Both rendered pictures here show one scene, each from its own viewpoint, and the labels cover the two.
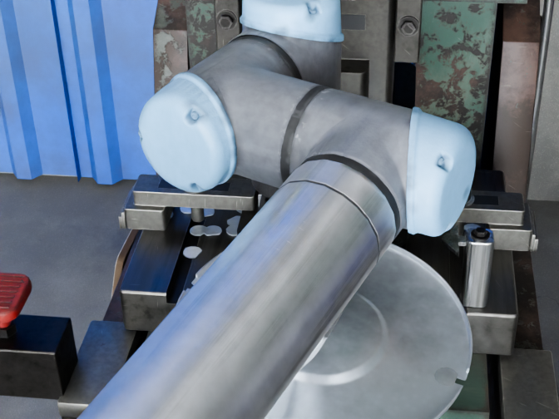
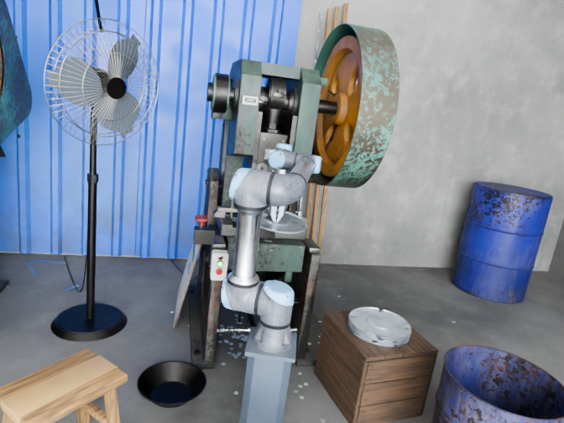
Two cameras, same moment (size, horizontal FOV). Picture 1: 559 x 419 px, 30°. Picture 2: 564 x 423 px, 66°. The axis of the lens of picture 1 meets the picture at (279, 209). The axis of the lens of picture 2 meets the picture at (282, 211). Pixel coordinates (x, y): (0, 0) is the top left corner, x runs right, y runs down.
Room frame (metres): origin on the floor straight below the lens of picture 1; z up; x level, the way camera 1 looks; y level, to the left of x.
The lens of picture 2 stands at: (-1.07, 0.71, 1.33)
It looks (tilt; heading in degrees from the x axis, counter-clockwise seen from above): 14 degrees down; 337
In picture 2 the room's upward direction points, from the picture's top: 7 degrees clockwise
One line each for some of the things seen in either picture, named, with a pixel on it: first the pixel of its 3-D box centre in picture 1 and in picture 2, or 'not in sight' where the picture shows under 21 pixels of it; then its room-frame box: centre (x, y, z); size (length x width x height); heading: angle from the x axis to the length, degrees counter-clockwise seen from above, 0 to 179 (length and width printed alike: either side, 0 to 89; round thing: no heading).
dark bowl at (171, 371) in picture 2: not in sight; (172, 387); (0.62, 0.42, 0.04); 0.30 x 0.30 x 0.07
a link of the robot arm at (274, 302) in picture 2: not in sight; (275, 301); (0.27, 0.13, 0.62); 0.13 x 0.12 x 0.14; 58
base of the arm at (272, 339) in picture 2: not in sight; (274, 330); (0.27, 0.12, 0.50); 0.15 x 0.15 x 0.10
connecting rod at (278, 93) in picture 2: not in sight; (273, 112); (1.05, -0.06, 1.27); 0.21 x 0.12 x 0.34; 172
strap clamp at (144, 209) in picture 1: (188, 184); (230, 207); (1.07, 0.11, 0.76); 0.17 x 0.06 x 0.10; 82
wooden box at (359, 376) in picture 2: not in sight; (372, 362); (0.43, -0.49, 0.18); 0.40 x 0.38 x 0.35; 0
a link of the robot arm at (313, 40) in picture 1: (289, 58); (283, 156); (0.73, -0.01, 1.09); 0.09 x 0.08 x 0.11; 148
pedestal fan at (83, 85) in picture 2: not in sight; (98, 171); (1.65, 0.77, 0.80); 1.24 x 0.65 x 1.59; 172
